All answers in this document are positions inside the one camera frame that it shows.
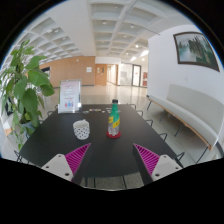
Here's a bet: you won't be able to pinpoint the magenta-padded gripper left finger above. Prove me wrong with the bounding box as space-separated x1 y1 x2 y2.
40 142 92 186

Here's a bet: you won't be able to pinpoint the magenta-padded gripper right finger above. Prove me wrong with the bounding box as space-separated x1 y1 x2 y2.
132 143 184 187

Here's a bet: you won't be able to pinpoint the green-labelled clear drink bottle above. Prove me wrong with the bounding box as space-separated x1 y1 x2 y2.
106 99 122 137

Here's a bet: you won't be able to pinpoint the white polka-dot mug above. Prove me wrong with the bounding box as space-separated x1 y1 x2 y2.
72 119 91 141

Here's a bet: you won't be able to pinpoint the flat round red coaster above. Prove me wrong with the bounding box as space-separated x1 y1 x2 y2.
105 130 122 140

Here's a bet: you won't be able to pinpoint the clear acrylic sign stand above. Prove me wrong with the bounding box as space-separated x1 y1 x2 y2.
57 78 83 115

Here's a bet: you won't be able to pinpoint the green leafy potted plant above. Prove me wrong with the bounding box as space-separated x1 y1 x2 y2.
0 39 56 152

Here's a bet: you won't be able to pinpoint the glass entrance door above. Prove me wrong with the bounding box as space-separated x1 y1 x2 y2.
119 63 142 87

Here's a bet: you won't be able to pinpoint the recessed ceiling lights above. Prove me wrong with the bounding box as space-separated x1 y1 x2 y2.
46 19 150 63

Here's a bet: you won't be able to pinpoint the framed landscape picture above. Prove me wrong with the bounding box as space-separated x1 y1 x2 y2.
173 31 221 73

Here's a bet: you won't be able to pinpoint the long white wall bench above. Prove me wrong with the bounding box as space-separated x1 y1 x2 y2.
145 83 224 152

